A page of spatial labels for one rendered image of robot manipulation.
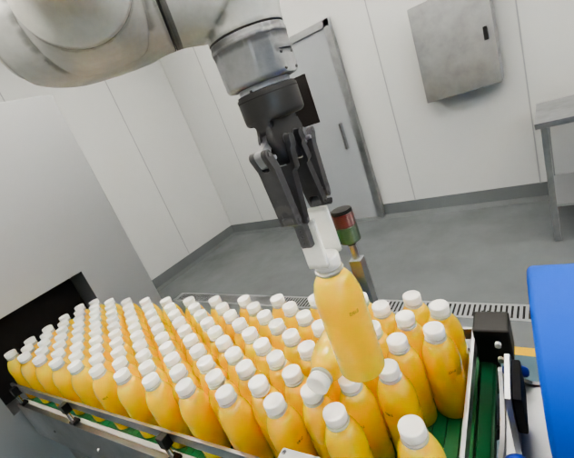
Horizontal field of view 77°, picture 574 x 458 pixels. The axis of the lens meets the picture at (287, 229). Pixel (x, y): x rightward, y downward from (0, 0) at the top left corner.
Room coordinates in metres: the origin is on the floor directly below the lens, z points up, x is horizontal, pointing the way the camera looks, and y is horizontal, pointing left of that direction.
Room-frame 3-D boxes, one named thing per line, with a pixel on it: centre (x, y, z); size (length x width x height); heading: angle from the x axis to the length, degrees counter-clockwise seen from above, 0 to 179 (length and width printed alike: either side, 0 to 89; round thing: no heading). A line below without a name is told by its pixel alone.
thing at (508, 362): (0.46, -0.26, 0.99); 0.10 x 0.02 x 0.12; 144
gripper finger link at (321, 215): (0.48, -0.05, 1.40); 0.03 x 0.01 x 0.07; 54
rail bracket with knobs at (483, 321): (0.64, -0.34, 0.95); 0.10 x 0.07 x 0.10; 144
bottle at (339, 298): (0.46, -0.03, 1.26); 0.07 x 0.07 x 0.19
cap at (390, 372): (0.52, -0.08, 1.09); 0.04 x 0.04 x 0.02
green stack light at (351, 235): (0.97, -0.16, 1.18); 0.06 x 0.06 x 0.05
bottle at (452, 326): (0.63, -0.24, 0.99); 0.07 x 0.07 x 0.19
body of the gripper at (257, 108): (0.46, -0.04, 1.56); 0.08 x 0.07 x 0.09; 144
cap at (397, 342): (0.58, -0.12, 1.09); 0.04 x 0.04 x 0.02
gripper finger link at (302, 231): (0.43, -0.01, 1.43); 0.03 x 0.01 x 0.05; 144
